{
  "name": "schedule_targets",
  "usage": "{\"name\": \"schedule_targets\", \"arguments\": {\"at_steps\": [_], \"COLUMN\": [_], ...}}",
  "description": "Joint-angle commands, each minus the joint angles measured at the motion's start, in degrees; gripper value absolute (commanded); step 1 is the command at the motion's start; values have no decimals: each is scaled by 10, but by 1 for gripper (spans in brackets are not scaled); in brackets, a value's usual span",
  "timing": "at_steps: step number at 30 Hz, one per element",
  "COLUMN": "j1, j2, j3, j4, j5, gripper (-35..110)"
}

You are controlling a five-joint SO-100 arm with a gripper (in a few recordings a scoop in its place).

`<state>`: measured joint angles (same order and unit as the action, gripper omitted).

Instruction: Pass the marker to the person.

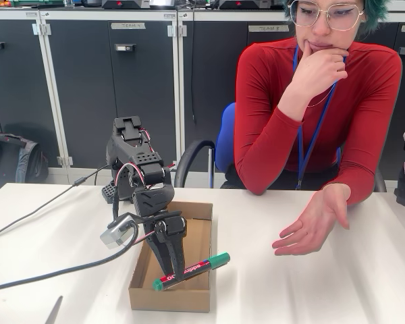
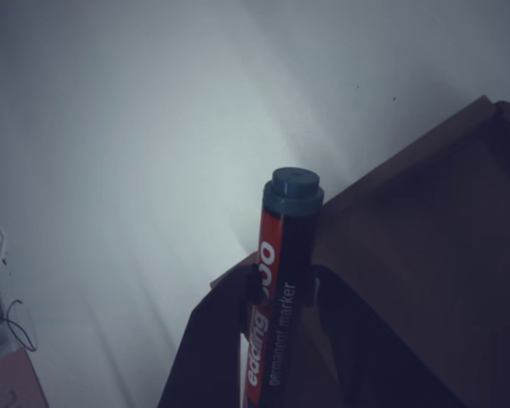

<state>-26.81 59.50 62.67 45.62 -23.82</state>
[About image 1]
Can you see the tape label team 3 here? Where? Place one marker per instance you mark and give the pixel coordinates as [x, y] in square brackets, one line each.
[268, 28]

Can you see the dark grey metal cabinet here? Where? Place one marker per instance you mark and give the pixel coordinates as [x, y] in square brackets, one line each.
[87, 84]
[13, 84]
[216, 67]

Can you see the open cardboard box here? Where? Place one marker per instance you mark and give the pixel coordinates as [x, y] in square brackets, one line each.
[195, 243]

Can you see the person's left forearm red sleeve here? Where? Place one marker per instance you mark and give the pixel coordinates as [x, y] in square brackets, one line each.
[364, 175]

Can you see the person's right forearm red sleeve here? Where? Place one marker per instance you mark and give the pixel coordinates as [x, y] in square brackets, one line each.
[266, 148]

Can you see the black grey backpack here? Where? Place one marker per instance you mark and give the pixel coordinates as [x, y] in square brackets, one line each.
[6, 162]

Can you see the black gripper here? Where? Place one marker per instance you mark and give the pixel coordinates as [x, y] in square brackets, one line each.
[171, 229]

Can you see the black device red triangle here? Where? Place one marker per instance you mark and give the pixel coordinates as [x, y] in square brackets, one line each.
[125, 4]
[244, 4]

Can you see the person's left hand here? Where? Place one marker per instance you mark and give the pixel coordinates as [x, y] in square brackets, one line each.
[315, 226]

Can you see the person in red top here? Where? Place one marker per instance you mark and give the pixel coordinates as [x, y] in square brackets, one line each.
[361, 101]

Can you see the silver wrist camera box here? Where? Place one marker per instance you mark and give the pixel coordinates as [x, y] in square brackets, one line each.
[116, 233]

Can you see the blue office chair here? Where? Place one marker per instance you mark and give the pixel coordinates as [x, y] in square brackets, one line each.
[227, 135]

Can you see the green crate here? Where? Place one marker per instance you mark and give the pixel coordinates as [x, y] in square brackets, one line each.
[37, 2]

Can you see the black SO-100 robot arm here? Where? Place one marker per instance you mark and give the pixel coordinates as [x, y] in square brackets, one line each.
[128, 152]

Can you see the gold rimmed glasses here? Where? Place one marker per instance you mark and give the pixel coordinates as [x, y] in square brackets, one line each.
[341, 17]

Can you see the person's right hand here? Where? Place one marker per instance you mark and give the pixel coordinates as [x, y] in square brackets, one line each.
[322, 71]

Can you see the tape label team 4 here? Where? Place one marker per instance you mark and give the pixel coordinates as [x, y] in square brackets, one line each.
[128, 26]

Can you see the green edding permanent marker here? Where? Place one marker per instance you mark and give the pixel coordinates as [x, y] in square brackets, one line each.
[202, 266]

